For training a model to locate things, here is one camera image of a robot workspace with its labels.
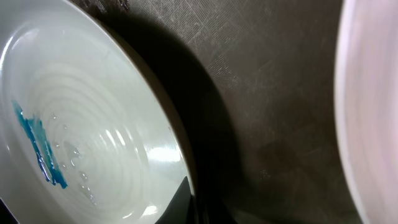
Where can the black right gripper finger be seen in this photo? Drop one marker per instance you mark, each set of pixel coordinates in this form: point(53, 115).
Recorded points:
point(180, 209)

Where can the dark brown serving tray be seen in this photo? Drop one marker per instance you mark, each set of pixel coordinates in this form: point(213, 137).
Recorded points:
point(252, 81)

